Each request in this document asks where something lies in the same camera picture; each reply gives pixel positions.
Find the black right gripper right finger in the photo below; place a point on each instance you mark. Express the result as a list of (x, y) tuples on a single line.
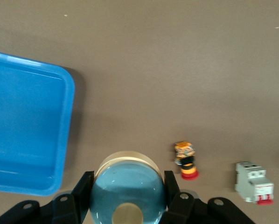
[(190, 212)]

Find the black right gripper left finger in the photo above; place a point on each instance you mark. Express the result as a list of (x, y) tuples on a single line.
[(60, 210)]

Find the blue dome call bell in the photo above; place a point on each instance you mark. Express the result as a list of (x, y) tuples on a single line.
[(127, 182)]

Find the blue plastic tray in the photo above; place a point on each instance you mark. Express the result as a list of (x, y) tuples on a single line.
[(25, 116)]

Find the white red circuit breaker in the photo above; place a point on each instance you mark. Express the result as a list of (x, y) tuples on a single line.
[(251, 182)]

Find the brown table cover mat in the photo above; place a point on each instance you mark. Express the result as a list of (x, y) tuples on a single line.
[(153, 70)]

